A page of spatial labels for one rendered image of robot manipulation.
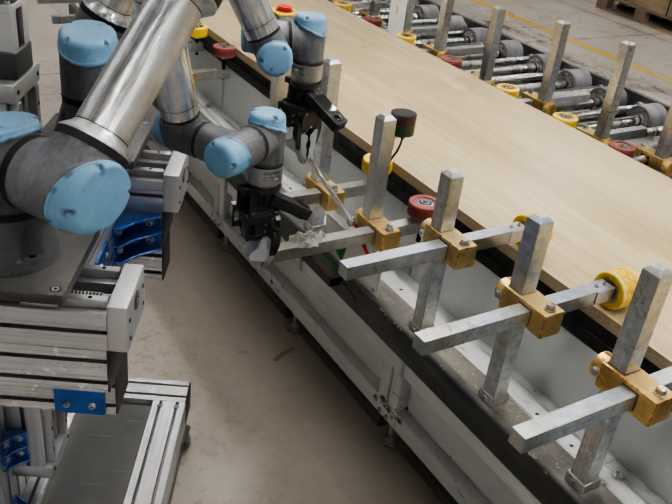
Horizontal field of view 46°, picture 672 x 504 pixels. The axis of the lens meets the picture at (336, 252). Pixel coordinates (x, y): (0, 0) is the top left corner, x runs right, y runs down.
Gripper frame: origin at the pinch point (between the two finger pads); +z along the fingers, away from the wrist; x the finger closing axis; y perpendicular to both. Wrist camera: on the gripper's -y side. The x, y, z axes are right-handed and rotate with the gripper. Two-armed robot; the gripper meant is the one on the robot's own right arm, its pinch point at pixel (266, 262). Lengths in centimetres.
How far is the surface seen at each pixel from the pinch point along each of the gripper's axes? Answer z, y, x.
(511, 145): -8, -89, -22
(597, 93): 0, -175, -66
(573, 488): 12, -27, 71
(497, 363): 3, -28, 46
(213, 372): 83, -16, -61
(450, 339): -12, -9, 51
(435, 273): -4.2, -28.8, 22.7
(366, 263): -13.4, -7.4, 26.4
